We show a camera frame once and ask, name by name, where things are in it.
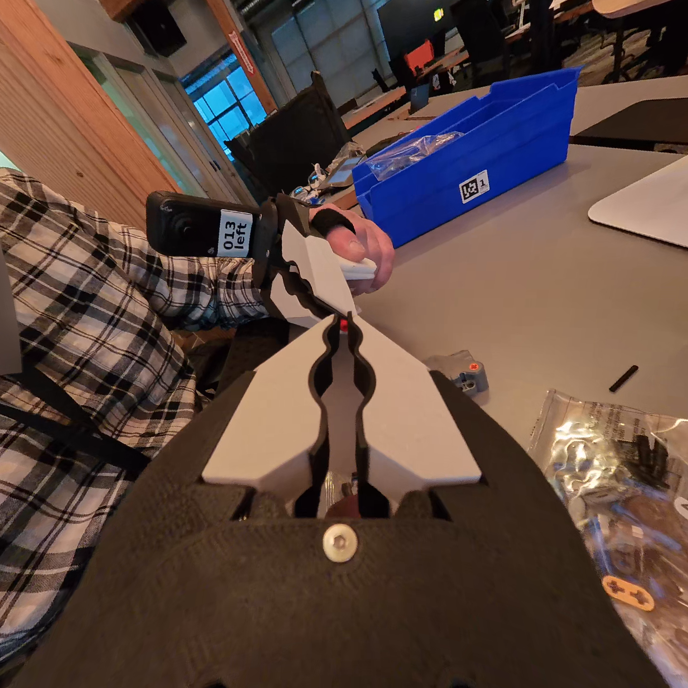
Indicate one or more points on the black desk mat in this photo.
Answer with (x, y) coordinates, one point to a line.
(645, 123)

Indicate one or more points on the black mesh chair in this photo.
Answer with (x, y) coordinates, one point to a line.
(301, 134)

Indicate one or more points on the white electronics pile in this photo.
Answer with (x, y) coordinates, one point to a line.
(333, 174)

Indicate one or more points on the red chair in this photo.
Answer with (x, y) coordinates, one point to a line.
(419, 56)

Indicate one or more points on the red arrow sign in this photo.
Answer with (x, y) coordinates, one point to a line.
(242, 51)

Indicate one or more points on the window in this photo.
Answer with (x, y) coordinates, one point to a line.
(226, 105)

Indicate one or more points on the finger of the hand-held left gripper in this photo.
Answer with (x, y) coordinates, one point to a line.
(287, 303)
(317, 263)

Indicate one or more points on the person's plaid shirt torso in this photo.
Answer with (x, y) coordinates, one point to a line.
(80, 537)

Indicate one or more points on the white monitor stand base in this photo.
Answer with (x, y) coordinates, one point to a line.
(650, 209)

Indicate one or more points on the black wall speaker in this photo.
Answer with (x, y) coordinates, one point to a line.
(158, 27)

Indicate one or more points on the black monitor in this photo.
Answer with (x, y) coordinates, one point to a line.
(414, 27)

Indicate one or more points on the grey desk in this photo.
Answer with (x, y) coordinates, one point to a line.
(510, 301)

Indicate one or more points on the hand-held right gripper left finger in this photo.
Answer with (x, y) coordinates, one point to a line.
(258, 430)

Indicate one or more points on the person's left hand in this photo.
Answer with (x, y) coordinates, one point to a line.
(376, 252)

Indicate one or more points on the person's left forearm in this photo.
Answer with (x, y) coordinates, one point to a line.
(107, 242)

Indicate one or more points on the short black axle rod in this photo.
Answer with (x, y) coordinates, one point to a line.
(623, 379)

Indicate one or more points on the clear bag of mixed parts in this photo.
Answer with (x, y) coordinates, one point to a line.
(618, 457)

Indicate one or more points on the clear bag in bin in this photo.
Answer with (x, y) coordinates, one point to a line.
(414, 150)

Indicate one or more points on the blue plastic bin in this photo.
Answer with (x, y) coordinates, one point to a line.
(484, 150)

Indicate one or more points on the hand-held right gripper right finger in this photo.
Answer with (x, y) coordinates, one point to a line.
(419, 430)

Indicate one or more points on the grey toy motor block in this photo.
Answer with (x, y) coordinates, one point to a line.
(467, 371)

